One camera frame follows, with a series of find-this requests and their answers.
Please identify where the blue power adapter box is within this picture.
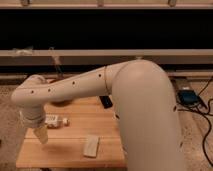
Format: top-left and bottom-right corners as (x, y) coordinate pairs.
(177, 89), (199, 105)

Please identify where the white labelled bottle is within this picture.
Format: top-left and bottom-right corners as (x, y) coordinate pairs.
(45, 114), (70, 128)

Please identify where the black small device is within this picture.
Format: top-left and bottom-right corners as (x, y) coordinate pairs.
(100, 96), (113, 109)

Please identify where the white rectangular block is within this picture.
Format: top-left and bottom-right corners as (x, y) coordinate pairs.
(83, 135), (99, 158)

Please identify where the long wooden rail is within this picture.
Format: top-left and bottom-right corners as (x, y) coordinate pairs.
(0, 49), (213, 66)

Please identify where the beige stick end effector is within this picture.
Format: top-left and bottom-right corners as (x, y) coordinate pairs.
(34, 125), (48, 144)

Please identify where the wooden table board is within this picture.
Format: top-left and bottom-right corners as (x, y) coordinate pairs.
(15, 78), (127, 169)

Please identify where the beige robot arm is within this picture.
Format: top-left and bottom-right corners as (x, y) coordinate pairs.
(11, 60), (187, 171)

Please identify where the black cable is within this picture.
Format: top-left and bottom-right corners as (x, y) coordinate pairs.
(178, 77), (213, 168)

